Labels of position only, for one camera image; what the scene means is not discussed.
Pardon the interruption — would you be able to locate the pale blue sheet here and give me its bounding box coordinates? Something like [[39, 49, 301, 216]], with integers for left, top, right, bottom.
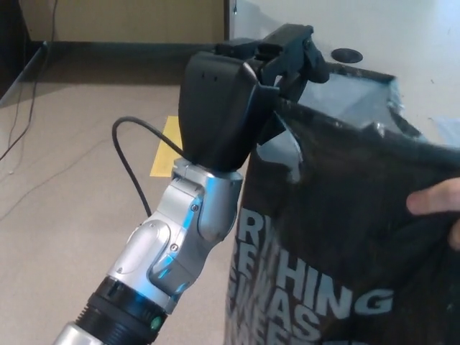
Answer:
[[428, 117, 460, 147]]

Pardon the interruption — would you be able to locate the yellow paper sheet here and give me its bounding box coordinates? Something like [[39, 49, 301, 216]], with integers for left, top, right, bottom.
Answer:
[[149, 115, 181, 178]]

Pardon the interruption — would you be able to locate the thin grey floor cable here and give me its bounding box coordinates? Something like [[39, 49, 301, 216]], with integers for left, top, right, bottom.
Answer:
[[0, 138, 121, 222]]

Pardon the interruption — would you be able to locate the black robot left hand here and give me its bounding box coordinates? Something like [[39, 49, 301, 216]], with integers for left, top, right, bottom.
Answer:
[[178, 23, 331, 170]]

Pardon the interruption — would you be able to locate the person's bare hand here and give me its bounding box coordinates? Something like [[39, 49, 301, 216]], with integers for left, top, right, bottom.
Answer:
[[405, 178, 460, 249]]

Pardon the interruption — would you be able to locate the black printed plastic bag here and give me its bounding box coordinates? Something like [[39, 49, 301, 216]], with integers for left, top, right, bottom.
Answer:
[[222, 63, 460, 345]]

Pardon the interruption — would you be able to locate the thin black cable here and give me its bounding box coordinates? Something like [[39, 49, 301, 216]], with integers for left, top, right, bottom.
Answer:
[[0, 0, 60, 161], [6, 48, 50, 152]]

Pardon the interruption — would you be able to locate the dark furniture frame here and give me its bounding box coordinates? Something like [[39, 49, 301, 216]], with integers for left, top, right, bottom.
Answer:
[[0, 0, 50, 109]]

